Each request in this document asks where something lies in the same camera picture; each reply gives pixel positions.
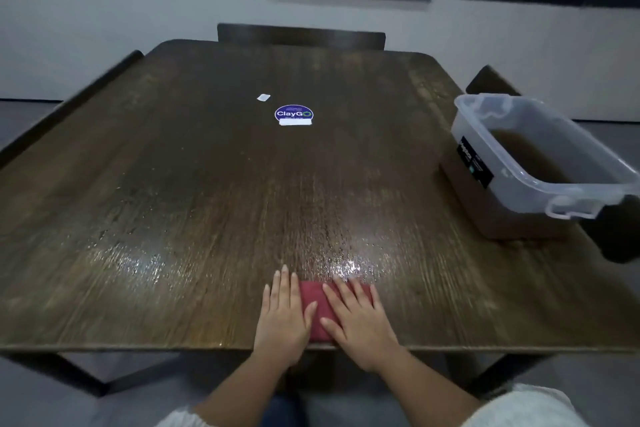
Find person's left hand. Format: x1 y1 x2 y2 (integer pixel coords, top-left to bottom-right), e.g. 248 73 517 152
250 264 319 371

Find person's right hand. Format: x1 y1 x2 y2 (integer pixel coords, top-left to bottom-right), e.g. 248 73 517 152
319 276 404 375

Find dark red cloth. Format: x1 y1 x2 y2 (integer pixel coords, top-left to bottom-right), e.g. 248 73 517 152
299 280 376 345

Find clear plastic storage bin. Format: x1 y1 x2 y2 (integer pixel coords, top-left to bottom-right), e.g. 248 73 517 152
441 92 639 241

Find person's dark trousers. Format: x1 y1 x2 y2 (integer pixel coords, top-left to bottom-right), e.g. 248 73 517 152
258 386 311 427

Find dark wooden table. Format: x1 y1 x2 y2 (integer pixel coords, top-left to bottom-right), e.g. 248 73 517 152
0 38 640 355

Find round blue sticker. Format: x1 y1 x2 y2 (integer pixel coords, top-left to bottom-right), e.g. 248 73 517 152
274 103 316 127

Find dark wooden chair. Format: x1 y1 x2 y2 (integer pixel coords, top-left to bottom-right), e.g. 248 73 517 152
465 64 640 265
217 22 387 51

